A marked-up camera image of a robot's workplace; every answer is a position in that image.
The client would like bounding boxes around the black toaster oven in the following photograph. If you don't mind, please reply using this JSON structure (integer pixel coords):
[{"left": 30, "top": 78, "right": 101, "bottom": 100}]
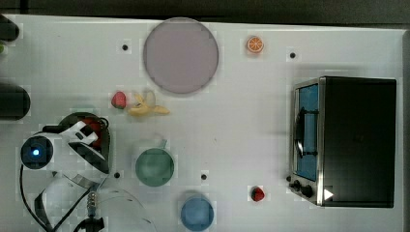
[{"left": 286, "top": 76, "right": 396, "bottom": 208}]

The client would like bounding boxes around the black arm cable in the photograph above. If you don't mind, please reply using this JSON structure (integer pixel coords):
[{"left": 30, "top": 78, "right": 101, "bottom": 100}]
[{"left": 18, "top": 163, "right": 49, "bottom": 232}]

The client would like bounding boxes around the orange slice toy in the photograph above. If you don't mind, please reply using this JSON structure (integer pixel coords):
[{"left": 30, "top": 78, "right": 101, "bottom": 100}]
[{"left": 247, "top": 36, "right": 264, "bottom": 53}]

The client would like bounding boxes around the red strawberry toy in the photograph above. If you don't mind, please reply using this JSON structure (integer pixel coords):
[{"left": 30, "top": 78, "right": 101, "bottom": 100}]
[{"left": 111, "top": 91, "right": 127, "bottom": 109}]

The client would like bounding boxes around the green metal mug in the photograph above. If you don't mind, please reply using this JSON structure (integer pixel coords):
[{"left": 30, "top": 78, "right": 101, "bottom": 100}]
[{"left": 135, "top": 139, "right": 175, "bottom": 187}]

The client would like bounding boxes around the green toy vegetable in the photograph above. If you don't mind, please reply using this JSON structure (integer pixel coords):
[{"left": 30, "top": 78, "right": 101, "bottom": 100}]
[{"left": 0, "top": 44, "right": 5, "bottom": 54}]

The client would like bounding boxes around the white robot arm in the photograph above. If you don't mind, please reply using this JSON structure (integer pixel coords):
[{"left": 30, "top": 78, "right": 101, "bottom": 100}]
[{"left": 20, "top": 118, "right": 110, "bottom": 232}]

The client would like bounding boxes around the blue bowl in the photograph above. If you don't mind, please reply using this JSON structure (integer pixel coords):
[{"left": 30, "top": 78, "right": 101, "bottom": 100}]
[{"left": 180, "top": 196, "right": 215, "bottom": 232}]

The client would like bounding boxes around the peeled banana toy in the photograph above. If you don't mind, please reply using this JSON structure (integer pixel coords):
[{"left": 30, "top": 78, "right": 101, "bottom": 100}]
[{"left": 128, "top": 91, "right": 170, "bottom": 117}]

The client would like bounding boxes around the red strawberry near oven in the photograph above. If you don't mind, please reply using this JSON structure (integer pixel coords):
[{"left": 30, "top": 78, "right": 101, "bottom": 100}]
[{"left": 250, "top": 187, "right": 265, "bottom": 202}]

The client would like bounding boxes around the red ketchup bottle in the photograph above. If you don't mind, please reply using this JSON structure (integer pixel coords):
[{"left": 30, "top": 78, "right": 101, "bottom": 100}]
[{"left": 80, "top": 118, "right": 102, "bottom": 150}]

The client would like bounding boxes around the grey round plate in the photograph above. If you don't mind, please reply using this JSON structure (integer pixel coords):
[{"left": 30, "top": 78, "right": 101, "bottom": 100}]
[{"left": 143, "top": 17, "right": 220, "bottom": 94}]

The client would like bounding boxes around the black frying pan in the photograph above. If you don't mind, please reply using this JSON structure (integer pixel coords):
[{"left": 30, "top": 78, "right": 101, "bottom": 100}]
[{"left": 0, "top": 83, "right": 31, "bottom": 121}]

